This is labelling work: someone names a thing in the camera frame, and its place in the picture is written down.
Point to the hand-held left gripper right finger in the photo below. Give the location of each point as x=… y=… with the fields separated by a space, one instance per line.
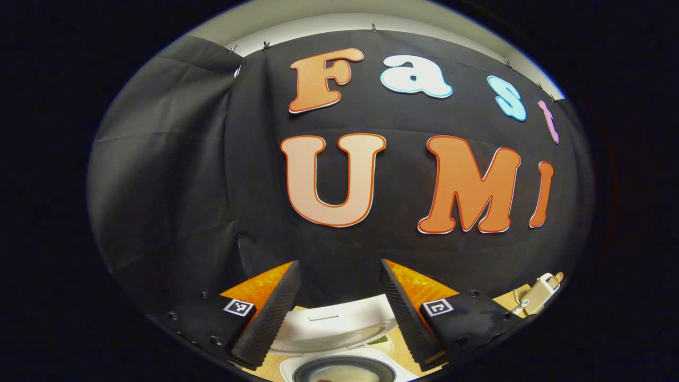
x=408 y=318

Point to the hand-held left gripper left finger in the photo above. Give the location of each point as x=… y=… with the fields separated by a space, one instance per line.
x=268 y=318

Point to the white rice cooker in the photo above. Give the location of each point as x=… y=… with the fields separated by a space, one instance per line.
x=329 y=323

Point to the white divided seasoning dish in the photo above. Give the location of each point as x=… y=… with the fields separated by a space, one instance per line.
x=379 y=343

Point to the white toaster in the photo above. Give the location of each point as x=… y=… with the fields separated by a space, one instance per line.
x=536 y=294

